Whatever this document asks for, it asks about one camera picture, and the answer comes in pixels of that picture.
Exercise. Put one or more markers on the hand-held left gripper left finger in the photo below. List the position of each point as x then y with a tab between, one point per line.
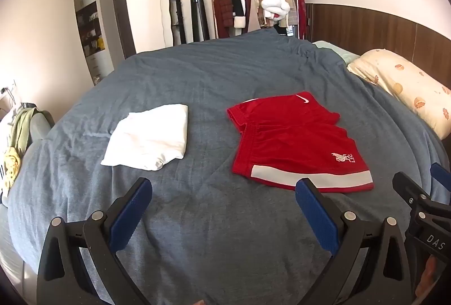
130	211

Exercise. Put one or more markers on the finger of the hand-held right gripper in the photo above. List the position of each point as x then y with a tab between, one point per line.
443	176
408	190

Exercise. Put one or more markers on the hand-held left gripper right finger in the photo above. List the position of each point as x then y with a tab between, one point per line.
315	211

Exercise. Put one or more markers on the red shorts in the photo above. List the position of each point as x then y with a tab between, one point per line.
292	142

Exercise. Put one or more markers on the person's right hand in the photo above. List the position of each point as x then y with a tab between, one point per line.
429	275

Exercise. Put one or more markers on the white folded garment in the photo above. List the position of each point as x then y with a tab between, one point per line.
151	135

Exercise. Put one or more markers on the floral cream pillow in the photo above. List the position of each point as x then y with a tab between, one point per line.
405	82

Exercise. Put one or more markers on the yellow cloth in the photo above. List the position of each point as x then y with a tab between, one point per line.
12	167

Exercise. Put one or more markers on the green garment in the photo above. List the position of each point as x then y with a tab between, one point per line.
23	128

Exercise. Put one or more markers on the blue-grey blanket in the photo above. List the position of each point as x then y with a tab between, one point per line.
211	75

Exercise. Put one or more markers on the yellow bag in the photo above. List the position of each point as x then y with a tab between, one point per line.
100	44

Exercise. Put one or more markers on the dark wooden headboard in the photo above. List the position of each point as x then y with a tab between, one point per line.
352	23

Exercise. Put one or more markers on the black tower fan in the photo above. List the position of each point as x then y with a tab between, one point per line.
199	19

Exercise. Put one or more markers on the arched wall shelf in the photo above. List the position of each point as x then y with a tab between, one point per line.
90	30

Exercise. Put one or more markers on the wavy wall mirror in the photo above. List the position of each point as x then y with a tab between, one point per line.
165	5

